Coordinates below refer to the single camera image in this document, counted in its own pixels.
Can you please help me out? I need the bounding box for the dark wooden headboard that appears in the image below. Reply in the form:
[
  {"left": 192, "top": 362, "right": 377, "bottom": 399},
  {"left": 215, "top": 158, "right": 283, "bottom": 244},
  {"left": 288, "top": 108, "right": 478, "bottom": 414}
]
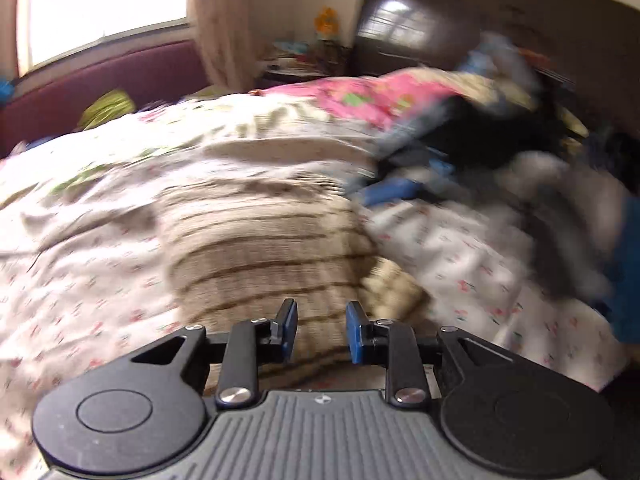
[{"left": 352, "top": 0, "right": 640, "bottom": 126}]

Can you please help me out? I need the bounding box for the window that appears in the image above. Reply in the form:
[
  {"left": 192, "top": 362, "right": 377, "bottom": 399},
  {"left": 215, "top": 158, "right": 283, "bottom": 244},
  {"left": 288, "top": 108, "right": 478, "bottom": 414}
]
[{"left": 16, "top": 0, "right": 192, "bottom": 77}]

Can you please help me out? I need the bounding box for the pile of mixed clothes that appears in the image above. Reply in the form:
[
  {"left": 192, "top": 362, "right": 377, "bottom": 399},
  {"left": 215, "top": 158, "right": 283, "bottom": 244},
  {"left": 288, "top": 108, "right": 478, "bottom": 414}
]
[{"left": 385, "top": 30, "right": 608, "bottom": 171}]

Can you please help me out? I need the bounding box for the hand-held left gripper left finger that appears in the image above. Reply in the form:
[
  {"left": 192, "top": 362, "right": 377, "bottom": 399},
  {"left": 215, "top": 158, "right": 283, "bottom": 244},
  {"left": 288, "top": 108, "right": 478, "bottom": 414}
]
[{"left": 131, "top": 298, "right": 299, "bottom": 409}]

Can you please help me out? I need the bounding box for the beige striped knit sweater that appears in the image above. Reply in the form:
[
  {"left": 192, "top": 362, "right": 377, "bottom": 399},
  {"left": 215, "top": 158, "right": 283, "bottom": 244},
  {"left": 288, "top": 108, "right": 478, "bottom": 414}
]
[{"left": 155, "top": 170, "right": 432, "bottom": 397}]

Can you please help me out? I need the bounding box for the yellow flower ornament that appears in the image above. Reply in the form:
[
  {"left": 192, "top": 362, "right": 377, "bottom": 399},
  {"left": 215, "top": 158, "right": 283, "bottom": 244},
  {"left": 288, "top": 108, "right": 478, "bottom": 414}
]
[{"left": 314, "top": 6, "right": 342, "bottom": 40}]

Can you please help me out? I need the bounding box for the yellow-green pillow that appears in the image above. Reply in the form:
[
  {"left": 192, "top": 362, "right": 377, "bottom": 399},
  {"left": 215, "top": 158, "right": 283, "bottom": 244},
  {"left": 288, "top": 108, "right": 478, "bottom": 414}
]
[{"left": 76, "top": 88, "right": 137, "bottom": 130}]

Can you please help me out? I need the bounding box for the maroon upholstered headboard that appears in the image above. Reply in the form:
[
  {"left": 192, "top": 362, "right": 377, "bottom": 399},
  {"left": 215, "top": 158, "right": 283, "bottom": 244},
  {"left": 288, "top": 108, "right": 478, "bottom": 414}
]
[{"left": 0, "top": 40, "right": 212, "bottom": 157}]

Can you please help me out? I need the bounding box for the cluttered bedside table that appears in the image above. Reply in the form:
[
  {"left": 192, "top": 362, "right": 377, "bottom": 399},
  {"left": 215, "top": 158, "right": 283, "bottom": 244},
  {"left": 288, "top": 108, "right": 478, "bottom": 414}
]
[{"left": 257, "top": 39, "right": 352, "bottom": 83}]

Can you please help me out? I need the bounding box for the floral bed quilt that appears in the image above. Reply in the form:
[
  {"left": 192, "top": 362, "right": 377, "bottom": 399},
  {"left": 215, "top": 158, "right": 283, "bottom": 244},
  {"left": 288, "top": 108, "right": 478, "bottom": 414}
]
[{"left": 0, "top": 67, "right": 632, "bottom": 480}]

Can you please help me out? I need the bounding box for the beige curtain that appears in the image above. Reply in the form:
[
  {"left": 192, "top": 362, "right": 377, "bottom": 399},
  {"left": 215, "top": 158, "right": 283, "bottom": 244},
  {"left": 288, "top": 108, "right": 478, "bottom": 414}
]
[{"left": 186, "top": 0, "right": 272, "bottom": 95}]

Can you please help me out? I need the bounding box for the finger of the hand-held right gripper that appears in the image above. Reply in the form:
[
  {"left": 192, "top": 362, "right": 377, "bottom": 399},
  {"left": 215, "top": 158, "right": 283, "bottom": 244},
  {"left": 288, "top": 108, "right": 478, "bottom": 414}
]
[
  {"left": 377, "top": 146, "right": 455, "bottom": 178},
  {"left": 350, "top": 177, "right": 431, "bottom": 207}
]

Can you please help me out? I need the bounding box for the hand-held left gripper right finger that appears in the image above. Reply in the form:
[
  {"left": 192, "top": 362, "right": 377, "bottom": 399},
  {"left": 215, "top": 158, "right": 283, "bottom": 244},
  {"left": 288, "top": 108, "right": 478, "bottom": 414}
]
[{"left": 346, "top": 301, "right": 516, "bottom": 407}]

